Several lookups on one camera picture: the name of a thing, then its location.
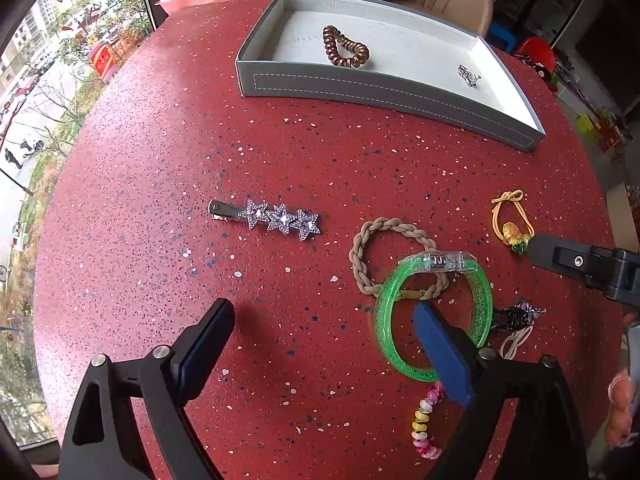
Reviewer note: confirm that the red outdoor ornament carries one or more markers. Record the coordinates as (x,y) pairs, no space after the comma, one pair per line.
(102,60)

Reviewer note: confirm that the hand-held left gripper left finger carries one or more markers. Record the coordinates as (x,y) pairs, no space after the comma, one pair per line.
(205,355)

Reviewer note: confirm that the purple heart earring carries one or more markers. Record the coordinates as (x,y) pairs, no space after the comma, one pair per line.
(527,307)
(469,76)

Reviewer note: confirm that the blue plastic stool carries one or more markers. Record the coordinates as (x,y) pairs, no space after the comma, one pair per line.
(501,35)

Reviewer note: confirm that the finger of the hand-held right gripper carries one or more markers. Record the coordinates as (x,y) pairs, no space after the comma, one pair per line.
(560,257)

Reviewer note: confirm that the silver star hair clip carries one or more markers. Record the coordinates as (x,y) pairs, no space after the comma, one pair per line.
(280,219)

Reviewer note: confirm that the pile of colourful toys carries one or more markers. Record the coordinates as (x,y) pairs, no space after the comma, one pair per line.
(600,130)

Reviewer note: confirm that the person's right hand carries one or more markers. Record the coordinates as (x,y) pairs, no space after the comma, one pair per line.
(620,390)

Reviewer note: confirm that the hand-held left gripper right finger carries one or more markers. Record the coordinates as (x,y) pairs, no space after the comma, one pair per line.
(445,355)

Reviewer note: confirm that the grey jewelry tray box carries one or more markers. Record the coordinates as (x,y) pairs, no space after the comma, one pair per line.
(400,35)

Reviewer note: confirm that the red plastic stool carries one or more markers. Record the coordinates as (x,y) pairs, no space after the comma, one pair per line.
(537,50)

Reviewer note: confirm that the green glitter bangle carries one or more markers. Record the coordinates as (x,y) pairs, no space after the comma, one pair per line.
(382,310)

